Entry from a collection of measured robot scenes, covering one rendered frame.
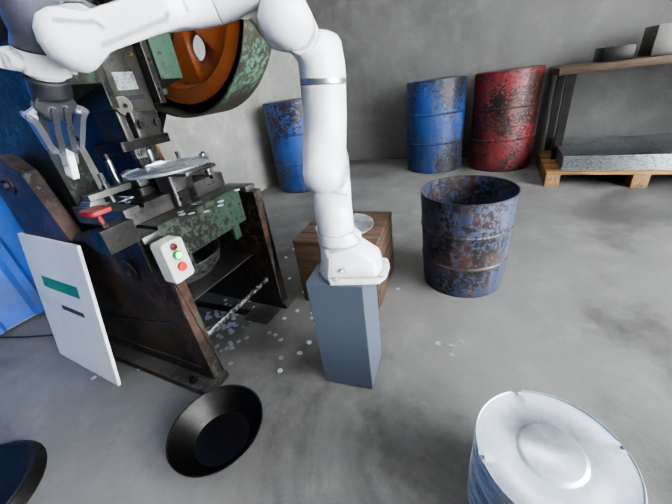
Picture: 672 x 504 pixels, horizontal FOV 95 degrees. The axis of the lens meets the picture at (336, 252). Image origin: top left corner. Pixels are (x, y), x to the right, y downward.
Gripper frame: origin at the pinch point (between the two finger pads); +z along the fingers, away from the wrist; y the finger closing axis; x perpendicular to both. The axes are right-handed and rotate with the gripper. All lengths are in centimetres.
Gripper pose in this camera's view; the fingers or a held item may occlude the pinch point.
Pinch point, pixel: (69, 164)
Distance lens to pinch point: 105.2
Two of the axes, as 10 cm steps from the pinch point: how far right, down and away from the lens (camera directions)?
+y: 4.3, -4.7, 7.7
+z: -2.8, 7.4, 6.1
